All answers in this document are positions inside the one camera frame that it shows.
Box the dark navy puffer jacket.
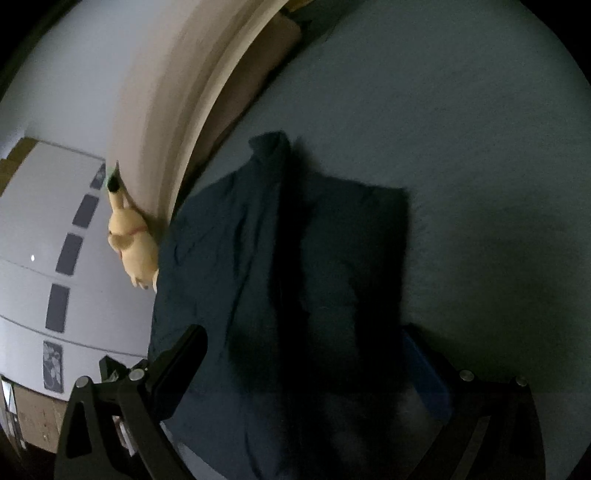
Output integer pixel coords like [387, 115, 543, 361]
[150, 132, 409, 479]

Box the yellow Pikachu plush toy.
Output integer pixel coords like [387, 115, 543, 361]
[106, 168, 159, 291]

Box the beige pillow under mat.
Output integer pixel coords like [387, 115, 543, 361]
[185, 13, 301, 177]

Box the cardboard box by bed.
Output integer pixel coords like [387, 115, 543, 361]
[1, 377, 67, 455]

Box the grey bed sheet mattress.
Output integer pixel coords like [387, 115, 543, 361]
[175, 1, 590, 479]

